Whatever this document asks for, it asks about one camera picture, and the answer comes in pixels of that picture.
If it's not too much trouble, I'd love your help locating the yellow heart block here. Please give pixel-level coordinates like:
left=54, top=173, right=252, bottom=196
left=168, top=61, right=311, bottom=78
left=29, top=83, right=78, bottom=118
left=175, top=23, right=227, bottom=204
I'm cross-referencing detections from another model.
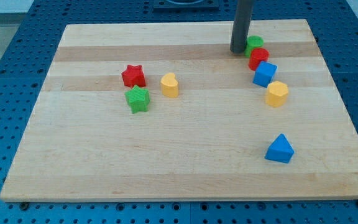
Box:
left=160, top=73, right=179, bottom=98

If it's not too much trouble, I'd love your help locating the red circle block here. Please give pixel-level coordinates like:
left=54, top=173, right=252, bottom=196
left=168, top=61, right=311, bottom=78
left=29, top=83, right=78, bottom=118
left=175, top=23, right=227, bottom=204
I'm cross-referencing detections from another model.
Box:
left=248, top=47, right=270, bottom=71

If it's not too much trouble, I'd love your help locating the green circle block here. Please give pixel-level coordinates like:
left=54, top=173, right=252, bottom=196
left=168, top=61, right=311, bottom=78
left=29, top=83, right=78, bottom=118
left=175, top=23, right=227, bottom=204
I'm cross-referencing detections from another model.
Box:
left=244, top=35, right=264, bottom=58

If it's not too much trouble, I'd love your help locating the green star block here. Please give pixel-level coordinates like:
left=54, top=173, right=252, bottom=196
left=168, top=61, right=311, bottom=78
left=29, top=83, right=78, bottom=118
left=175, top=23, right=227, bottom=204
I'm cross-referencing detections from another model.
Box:
left=125, top=85, right=150, bottom=114

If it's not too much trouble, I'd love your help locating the wooden board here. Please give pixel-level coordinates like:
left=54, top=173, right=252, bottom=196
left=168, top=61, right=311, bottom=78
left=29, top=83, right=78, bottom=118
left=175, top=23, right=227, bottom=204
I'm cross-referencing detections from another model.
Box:
left=0, top=19, right=358, bottom=202

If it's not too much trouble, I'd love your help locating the red star block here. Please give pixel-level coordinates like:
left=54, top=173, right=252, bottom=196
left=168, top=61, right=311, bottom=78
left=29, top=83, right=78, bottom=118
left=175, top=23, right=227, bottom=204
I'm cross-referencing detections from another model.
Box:
left=121, top=65, right=146, bottom=87

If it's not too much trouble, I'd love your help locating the blue cube block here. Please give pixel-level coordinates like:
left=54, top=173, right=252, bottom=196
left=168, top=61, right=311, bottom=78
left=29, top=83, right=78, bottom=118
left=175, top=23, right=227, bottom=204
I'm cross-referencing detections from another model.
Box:
left=253, top=61, right=278, bottom=88

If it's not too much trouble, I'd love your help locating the yellow hexagon block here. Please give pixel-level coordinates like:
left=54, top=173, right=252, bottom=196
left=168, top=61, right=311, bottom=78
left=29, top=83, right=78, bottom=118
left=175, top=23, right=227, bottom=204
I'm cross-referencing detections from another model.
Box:
left=265, top=81, right=289, bottom=108

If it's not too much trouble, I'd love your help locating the blue triangle block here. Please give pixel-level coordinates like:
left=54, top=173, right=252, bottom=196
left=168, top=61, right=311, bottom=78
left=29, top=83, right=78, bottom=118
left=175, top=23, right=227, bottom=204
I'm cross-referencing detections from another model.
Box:
left=265, top=133, right=295, bottom=164

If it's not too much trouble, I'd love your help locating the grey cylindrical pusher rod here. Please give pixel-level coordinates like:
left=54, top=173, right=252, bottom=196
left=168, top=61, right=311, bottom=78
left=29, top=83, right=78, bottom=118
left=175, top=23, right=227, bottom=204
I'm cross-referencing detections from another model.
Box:
left=230, top=0, right=254, bottom=54

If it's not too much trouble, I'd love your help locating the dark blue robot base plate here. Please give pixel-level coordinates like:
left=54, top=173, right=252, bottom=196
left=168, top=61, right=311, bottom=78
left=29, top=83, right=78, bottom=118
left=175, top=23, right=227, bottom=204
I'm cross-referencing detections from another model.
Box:
left=152, top=0, right=219, bottom=11

